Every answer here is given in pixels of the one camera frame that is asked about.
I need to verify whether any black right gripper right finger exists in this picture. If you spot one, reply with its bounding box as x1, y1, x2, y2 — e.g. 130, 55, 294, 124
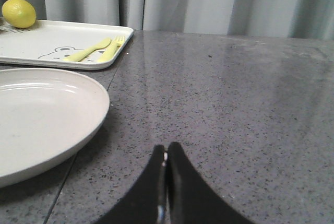
167, 142, 252, 223

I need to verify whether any white rectangular tray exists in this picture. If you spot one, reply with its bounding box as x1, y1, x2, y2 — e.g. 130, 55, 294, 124
1, 20, 134, 70

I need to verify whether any yellow plastic knife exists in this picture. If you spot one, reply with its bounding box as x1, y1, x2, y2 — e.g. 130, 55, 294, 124
63, 38, 111, 62

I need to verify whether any yellow lemon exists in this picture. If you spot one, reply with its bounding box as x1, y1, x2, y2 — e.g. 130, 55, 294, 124
2, 0, 37, 29

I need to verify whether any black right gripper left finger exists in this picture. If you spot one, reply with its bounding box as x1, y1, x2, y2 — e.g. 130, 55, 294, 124
96, 145, 166, 223

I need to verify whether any beige round plate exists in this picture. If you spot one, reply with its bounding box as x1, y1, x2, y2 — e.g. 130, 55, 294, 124
1, 68, 110, 187

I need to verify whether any grey curtain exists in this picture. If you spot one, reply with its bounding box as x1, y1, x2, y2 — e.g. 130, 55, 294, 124
1, 0, 333, 40

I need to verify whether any yellow plastic fork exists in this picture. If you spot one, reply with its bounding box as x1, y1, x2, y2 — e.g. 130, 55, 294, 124
97, 36, 125, 63

